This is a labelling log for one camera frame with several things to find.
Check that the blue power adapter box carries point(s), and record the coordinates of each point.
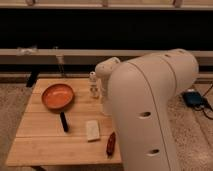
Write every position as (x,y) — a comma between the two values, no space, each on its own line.
(193,98)

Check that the wooden table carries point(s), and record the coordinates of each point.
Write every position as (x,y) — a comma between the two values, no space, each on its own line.
(41,141)

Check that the white rectangular eraser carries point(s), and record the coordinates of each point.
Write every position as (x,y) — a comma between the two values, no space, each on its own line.
(92,130)

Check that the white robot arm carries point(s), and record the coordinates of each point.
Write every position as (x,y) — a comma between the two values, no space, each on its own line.
(135,93)

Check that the orange frying pan black handle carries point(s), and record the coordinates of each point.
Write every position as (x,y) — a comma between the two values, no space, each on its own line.
(57,97)

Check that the small clear glass bottle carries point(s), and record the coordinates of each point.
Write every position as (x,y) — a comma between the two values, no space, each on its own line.
(93,85)

